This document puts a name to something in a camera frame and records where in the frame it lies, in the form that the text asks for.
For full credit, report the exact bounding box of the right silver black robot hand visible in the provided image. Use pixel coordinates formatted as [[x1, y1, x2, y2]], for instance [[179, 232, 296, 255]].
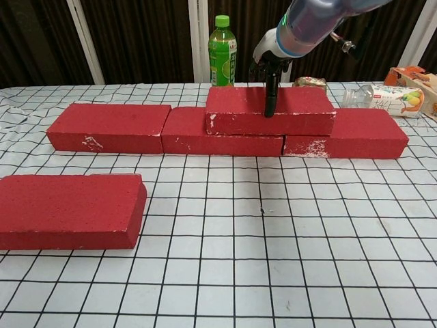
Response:
[[249, 27, 293, 119]]

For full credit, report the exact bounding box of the red foam brick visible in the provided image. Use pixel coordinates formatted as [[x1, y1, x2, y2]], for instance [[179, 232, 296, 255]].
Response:
[[161, 106, 285, 157], [204, 86, 337, 137], [0, 173, 148, 251], [46, 103, 172, 155], [282, 108, 410, 160]]

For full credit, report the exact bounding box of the gold foil snack packet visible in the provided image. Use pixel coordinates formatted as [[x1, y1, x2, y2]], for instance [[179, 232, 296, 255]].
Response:
[[294, 77, 328, 95]]

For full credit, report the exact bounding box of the green tea bottle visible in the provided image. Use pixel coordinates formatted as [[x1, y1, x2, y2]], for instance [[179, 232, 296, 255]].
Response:
[[208, 14, 238, 88]]

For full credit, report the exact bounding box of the clear bottle with fruit label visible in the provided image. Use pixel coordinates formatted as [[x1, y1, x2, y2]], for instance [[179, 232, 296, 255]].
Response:
[[342, 84, 425, 119]]

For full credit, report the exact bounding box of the white black checkered tablecloth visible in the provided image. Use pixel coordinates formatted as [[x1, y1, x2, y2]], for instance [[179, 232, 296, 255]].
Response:
[[0, 81, 437, 328]]

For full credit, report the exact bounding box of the white metal frame post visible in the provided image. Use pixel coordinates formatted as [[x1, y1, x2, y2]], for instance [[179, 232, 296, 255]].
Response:
[[280, 56, 294, 83], [66, 0, 105, 85], [397, 0, 437, 68], [188, 0, 210, 83]]

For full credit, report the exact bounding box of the right arm cable connector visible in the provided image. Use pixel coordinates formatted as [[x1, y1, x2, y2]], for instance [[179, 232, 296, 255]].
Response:
[[329, 29, 358, 54]]

